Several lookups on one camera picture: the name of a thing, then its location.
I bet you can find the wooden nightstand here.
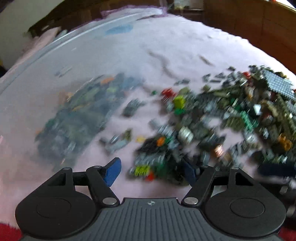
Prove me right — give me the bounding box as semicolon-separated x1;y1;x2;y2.
168;0;205;22

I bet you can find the clear plastic storage box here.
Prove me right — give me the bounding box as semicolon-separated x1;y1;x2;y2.
0;11;148;172

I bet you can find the building brick pile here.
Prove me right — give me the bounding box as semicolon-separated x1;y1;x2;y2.
99;65;296;186

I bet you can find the lime green cube brick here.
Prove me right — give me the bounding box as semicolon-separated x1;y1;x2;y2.
173;96;186;109

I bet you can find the stored building brick heap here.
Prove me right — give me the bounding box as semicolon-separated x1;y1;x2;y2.
35;73;145;163

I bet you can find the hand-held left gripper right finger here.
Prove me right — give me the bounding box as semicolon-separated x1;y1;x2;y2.
181;160;262;205

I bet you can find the brown wooden dresser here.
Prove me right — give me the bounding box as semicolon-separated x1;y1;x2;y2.
203;0;296;75

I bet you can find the pink striped quilt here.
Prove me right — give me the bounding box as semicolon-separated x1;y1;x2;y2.
9;27;67;70

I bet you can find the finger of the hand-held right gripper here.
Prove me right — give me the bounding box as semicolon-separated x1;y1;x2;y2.
258;162;296;177

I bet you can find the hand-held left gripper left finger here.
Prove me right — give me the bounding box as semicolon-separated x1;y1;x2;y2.
39;157;122;207

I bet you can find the dark wooden headboard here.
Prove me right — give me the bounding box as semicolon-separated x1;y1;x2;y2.
28;0;162;39

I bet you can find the pink fluffy blanket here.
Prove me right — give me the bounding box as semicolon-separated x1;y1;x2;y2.
0;7;296;230

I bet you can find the large grey studded baseplate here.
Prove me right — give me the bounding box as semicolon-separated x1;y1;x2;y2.
262;70;296;100

